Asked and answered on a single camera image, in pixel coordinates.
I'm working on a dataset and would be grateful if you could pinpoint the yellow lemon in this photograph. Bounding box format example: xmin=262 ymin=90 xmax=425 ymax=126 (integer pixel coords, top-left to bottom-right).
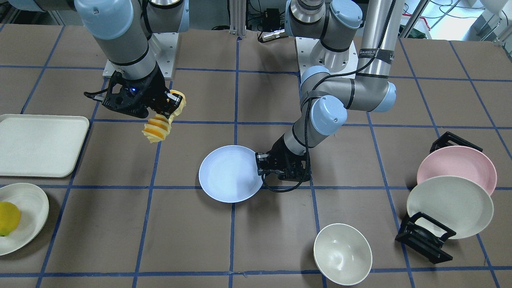
xmin=0 ymin=201 xmax=21 ymax=237

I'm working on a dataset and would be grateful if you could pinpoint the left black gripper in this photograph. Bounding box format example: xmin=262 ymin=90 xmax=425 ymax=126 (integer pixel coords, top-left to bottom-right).
xmin=255 ymin=138 xmax=311 ymax=182

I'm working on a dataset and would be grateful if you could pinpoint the yellow sliced bread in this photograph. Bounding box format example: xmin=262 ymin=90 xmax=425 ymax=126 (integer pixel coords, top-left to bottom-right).
xmin=142 ymin=90 xmax=186 ymax=143

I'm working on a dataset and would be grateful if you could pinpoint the cream plate in rack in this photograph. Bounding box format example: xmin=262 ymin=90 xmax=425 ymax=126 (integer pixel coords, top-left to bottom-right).
xmin=406 ymin=176 xmax=494 ymax=240

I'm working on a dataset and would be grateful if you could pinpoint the cream rectangular tray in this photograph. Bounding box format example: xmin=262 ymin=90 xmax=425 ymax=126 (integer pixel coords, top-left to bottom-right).
xmin=0 ymin=114 xmax=90 ymax=178

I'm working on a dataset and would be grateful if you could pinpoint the aluminium frame post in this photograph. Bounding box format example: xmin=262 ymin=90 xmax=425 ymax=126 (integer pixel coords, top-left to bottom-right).
xmin=228 ymin=0 xmax=247 ymax=38

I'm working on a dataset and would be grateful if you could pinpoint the black dish rack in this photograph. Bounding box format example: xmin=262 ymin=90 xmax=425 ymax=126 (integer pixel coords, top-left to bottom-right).
xmin=395 ymin=131 xmax=483 ymax=264

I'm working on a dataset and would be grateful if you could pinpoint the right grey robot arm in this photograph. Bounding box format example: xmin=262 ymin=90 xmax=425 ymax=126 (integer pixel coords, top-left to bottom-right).
xmin=74 ymin=0 xmax=190 ymax=120

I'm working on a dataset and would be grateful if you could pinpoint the cream plate with lemon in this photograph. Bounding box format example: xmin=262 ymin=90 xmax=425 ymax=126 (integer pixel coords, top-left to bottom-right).
xmin=0 ymin=183 xmax=49 ymax=256

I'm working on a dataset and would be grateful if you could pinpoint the blue plate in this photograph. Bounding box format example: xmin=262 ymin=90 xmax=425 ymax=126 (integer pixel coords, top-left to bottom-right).
xmin=198 ymin=145 xmax=263 ymax=204

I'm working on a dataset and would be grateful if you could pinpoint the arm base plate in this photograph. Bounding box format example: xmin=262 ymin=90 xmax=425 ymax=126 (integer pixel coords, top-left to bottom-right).
xmin=102 ymin=32 xmax=180 ymax=80
xmin=296 ymin=38 xmax=358 ymax=82

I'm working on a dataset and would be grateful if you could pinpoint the cream bowl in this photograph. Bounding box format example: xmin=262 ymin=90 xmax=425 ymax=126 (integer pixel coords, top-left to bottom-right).
xmin=313 ymin=224 xmax=373 ymax=286

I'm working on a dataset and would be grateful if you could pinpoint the pink plate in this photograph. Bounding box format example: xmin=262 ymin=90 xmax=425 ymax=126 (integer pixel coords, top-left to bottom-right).
xmin=416 ymin=146 xmax=497 ymax=195

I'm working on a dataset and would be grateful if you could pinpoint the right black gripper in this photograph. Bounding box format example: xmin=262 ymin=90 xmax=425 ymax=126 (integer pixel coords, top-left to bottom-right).
xmin=84 ymin=68 xmax=184 ymax=119

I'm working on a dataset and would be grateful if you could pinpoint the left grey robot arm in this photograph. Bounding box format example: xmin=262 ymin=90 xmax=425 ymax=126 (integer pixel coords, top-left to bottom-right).
xmin=255 ymin=0 xmax=404 ymax=183

